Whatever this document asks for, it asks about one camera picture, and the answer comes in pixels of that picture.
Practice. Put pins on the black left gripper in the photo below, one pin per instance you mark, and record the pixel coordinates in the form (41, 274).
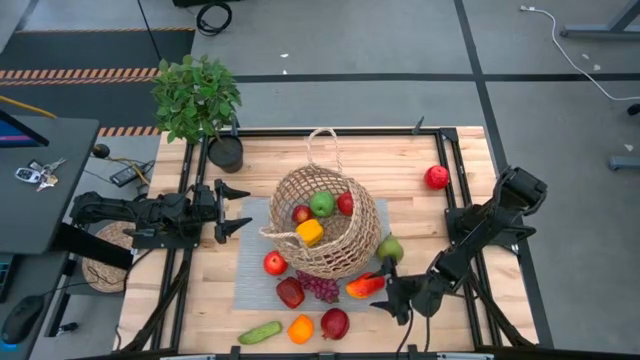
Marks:
(207, 207)

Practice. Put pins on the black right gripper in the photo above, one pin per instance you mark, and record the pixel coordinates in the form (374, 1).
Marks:
(420, 295)

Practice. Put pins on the red orange mango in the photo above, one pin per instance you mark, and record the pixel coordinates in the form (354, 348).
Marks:
(362, 287)

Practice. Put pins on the green pear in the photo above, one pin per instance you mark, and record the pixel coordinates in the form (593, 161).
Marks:
(389, 247)

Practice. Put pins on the dark red pomegranate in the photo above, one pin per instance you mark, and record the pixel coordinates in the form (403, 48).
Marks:
(335, 324)

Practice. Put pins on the small red-yellow peach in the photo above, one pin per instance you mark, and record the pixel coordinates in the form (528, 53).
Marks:
(301, 214)

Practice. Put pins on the yellow bell pepper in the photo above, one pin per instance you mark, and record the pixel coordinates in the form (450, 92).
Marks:
(310, 232)

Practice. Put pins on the green apple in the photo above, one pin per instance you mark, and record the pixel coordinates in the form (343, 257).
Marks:
(322, 204)

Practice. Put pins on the orange fruit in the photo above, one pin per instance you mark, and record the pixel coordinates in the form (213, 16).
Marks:
(301, 330)

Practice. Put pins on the red apple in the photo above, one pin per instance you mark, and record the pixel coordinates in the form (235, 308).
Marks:
(437, 177)
(345, 204)
(275, 263)

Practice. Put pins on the green cucumber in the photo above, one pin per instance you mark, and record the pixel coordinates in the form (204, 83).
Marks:
(260, 332)

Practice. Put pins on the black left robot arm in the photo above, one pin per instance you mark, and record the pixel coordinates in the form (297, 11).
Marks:
(150, 215)

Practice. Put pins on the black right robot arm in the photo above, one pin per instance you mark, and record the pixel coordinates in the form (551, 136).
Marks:
(472, 240)

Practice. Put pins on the purple grape bunch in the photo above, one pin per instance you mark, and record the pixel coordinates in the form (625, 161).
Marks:
(322, 289)

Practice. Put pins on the grey woven placemat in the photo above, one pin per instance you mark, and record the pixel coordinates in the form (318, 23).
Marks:
(255, 295)

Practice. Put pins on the black power adapter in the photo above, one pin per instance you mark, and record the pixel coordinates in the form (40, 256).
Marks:
(127, 175)

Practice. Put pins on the green potted plant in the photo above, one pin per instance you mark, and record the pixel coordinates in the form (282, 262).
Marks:
(195, 97)

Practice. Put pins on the black desk support beam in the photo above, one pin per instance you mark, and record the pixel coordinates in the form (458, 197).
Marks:
(95, 247)

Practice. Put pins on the round woven mat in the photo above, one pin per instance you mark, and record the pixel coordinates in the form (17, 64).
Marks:
(102, 277)

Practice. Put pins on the silver key bunch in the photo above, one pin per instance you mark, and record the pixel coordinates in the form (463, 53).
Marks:
(50, 179)

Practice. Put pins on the charcoal desk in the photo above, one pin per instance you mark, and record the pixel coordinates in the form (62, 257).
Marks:
(30, 215)

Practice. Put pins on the black hazard-striped floor mat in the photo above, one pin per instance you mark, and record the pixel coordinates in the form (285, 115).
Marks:
(100, 50)

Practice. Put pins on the black car key fob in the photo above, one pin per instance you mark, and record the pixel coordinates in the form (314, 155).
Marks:
(26, 175)

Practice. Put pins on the grey desk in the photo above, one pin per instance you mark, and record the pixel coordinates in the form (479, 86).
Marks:
(30, 275)

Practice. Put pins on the computer monitor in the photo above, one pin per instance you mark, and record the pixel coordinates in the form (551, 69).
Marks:
(15, 135)

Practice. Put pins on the black computer mouse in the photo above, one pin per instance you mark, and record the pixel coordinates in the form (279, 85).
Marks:
(22, 320)

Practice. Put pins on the dark keyboard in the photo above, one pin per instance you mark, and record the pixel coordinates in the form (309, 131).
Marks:
(4, 277)

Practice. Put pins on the grey table foot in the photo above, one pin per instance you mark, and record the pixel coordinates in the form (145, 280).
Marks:
(625, 163)

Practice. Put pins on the black caster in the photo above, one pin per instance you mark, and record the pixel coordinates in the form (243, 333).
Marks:
(635, 110)

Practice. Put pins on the grey-legged workbench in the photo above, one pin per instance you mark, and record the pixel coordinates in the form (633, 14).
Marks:
(600, 34)

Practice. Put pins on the black aluminium frame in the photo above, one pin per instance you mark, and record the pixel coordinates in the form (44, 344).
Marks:
(380, 132)

